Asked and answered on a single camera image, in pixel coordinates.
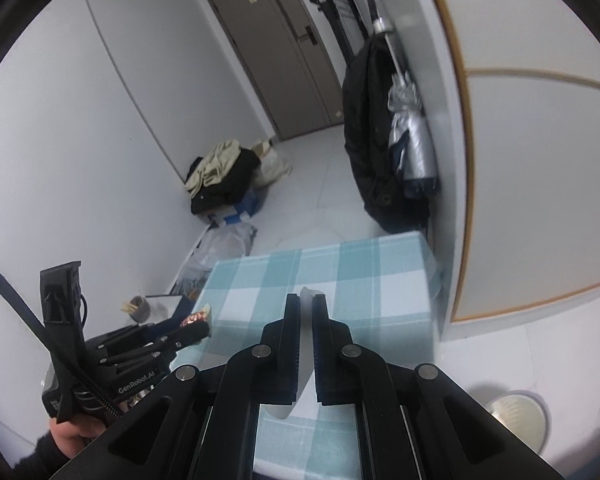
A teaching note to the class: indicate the grey chopstick holder cup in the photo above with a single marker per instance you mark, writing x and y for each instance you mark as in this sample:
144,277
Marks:
139,308

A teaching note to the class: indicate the silver folded umbrella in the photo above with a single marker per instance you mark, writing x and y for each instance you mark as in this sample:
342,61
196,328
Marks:
410,140

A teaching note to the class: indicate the grey door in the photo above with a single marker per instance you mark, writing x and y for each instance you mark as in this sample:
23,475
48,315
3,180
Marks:
280,60

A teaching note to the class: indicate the red white checkered packet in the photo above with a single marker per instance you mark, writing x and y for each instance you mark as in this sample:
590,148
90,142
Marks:
195,317

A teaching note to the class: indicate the teal checkered tablecloth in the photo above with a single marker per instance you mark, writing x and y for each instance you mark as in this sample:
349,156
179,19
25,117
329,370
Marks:
370,270

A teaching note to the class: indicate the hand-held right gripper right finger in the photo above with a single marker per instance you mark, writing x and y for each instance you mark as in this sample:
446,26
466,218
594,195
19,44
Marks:
320,350

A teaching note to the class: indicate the wooden chopsticks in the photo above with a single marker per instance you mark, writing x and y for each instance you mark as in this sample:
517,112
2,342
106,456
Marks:
127,306

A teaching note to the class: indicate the grey plastic bag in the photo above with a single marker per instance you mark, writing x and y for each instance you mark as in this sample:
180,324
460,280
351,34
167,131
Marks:
225,245

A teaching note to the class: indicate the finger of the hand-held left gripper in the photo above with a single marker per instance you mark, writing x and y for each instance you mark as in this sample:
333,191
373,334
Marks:
195,334
130,335

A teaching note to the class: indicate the blue cardboard box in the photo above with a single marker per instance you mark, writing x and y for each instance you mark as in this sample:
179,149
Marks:
240,207

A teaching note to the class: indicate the black bag with beige cloth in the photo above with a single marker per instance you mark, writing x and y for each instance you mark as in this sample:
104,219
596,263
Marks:
225,185

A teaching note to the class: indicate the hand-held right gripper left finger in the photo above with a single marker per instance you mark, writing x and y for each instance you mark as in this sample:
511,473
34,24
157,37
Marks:
290,350

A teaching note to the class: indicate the beige tote bag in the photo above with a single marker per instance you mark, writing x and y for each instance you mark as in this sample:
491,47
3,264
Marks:
272,162

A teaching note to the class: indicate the beige garment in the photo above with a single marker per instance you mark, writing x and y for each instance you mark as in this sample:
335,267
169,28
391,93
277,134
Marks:
220,160

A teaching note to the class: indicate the person's left forearm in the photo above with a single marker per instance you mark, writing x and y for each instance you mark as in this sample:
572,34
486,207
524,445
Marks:
35,460

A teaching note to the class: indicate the person's left hand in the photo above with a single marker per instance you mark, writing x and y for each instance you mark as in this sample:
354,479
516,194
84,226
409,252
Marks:
72,435

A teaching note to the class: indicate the black jacket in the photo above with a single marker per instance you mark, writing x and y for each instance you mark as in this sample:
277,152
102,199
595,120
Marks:
375,135

